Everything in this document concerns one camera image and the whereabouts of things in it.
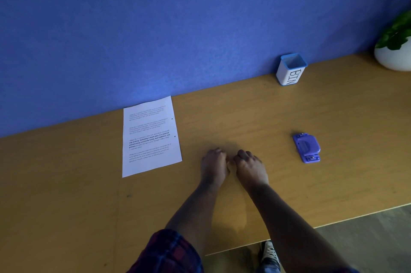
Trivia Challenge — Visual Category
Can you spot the person's left hand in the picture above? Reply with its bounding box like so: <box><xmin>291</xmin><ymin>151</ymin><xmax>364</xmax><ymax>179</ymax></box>
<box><xmin>201</xmin><ymin>148</ymin><xmax>231</xmax><ymax>187</ymax></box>

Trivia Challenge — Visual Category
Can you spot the person's right hand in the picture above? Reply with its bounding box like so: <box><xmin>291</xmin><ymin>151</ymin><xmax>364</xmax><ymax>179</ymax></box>
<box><xmin>233</xmin><ymin>150</ymin><xmax>270</xmax><ymax>192</ymax></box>

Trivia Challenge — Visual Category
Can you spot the person's left forearm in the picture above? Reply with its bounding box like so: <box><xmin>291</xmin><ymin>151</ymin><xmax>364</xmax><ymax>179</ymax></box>
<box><xmin>164</xmin><ymin>181</ymin><xmax>227</xmax><ymax>259</ymax></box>

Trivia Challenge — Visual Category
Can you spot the person's right forearm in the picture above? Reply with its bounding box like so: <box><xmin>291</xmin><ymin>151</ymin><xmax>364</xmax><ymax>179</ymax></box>
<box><xmin>247</xmin><ymin>183</ymin><xmax>350</xmax><ymax>273</ymax></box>

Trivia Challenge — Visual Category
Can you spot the purple hole punch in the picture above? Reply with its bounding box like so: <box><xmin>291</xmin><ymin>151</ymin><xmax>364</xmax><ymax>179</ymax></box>
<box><xmin>292</xmin><ymin>133</ymin><xmax>321</xmax><ymax>164</ymax></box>

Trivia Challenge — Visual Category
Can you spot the white printed paper sheet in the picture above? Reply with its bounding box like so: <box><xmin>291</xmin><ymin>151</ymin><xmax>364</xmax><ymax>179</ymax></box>
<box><xmin>122</xmin><ymin>96</ymin><xmax>183</xmax><ymax>178</ymax></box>

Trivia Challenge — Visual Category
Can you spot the white blue-rimmed square container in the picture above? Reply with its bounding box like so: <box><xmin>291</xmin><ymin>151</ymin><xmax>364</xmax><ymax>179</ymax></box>
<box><xmin>276</xmin><ymin>53</ymin><xmax>308</xmax><ymax>86</ymax></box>

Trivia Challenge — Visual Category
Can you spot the person's white sneaker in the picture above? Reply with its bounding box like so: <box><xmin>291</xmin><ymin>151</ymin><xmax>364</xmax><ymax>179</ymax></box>
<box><xmin>259</xmin><ymin>241</ymin><xmax>282</xmax><ymax>273</ymax></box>

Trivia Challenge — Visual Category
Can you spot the person's plaid shirt sleeve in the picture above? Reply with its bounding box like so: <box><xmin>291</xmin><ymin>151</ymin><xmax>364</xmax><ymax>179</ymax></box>
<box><xmin>127</xmin><ymin>229</ymin><xmax>205</xmax><ymax>273</ymax></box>

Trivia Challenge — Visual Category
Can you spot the white round plant pot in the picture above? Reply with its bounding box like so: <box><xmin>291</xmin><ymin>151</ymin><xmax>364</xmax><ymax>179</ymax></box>
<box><xmin>374</xmin><ymin>37</ymin><xmax>411</xmax><ymax>72</ymax></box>

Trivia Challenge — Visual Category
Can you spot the green leafy plant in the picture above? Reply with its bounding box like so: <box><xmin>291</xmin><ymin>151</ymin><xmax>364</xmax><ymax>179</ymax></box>
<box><xmin>375</xmin><ymin>0</ymin><xmax>411</xmax><ymax>51</ymax></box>

